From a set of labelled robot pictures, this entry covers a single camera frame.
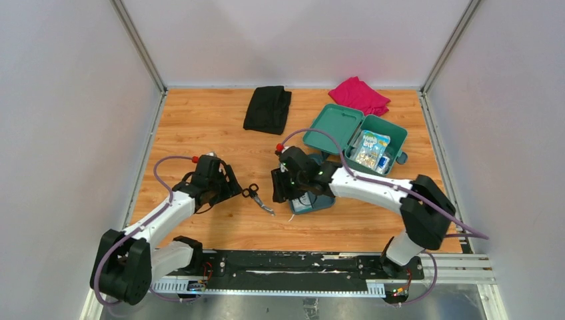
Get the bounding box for teal medicine box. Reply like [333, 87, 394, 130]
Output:
[302, 104, 408, 176]

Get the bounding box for black folded cloth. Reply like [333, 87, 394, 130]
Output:
[243, 85, 292, 135]

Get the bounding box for teal white sachet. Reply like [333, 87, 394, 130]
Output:
[291, 194, 312, 212]

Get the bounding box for small white blue bottle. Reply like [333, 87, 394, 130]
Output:
[375, 154, 391, 175]

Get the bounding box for dark teal divided tray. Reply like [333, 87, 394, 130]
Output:
[288, 153, 336, 216]

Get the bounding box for light blue mask packet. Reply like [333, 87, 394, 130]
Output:
[349, 130, 391, 171]

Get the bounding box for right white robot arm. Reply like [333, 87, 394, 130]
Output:
[271, 145, 456, 279]

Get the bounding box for pink folded cloth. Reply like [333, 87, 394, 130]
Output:
[328, 77, 390, 117]

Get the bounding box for black handled scissors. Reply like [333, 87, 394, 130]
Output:
[242, 183, 276, 216]

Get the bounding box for black metal base rail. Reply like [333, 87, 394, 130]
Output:
[90, 247, 498, 305]

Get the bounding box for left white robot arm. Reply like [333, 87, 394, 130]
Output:
[90, 153, 243, 307]

